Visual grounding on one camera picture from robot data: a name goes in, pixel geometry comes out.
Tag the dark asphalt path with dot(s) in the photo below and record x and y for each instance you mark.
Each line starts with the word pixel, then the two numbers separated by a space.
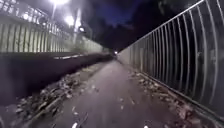
pixel 106 96

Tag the dark trees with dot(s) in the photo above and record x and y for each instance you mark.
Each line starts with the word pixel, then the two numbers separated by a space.
pixel 133 30

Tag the strip of fallen leaves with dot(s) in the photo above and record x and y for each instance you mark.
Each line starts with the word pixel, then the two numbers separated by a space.
pixel 50 98
pixel 163 96

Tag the robot's own part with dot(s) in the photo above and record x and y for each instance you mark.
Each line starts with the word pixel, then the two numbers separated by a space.
pixel 145 126

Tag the pale metal railing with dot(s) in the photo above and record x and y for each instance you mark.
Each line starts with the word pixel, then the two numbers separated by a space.
pixel 186 56

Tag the pale fence with uprights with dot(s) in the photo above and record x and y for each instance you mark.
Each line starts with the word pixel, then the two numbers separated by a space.
pixel 36 41

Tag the pale lit upper railing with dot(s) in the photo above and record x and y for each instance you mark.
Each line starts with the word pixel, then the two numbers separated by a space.
pixel 23 13

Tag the dark low wall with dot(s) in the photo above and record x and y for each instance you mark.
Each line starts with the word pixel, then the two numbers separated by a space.
pixel 36 71

